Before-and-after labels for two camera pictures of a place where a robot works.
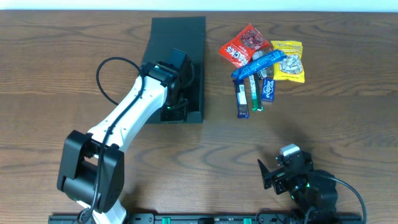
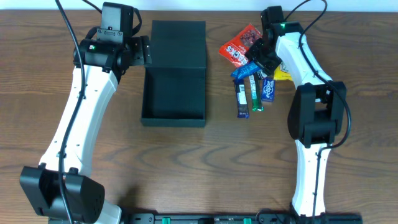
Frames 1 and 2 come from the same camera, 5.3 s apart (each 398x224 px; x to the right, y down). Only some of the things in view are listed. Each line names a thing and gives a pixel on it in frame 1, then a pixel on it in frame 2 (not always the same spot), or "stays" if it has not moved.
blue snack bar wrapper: (276, 55) stays
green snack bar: (256, 85) stays
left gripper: (173, 114) -> (140, 50)
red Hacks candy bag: (239, 50) stays
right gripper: (277, 180) -> (263, 55)
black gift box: (186, 34) stays
